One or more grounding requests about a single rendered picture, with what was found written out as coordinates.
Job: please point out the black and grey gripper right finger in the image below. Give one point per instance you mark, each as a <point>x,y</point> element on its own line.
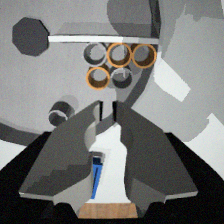
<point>161,168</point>

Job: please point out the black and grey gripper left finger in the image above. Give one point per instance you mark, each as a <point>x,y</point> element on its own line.
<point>56,167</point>

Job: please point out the grey metal sleeve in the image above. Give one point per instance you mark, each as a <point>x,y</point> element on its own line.
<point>91,62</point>
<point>62,107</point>

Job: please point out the grey metal bushing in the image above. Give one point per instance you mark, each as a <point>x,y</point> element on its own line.
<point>121,85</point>

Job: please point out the bronze bushing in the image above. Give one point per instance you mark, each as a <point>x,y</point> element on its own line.
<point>98,85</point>
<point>123,62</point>
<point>149,61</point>

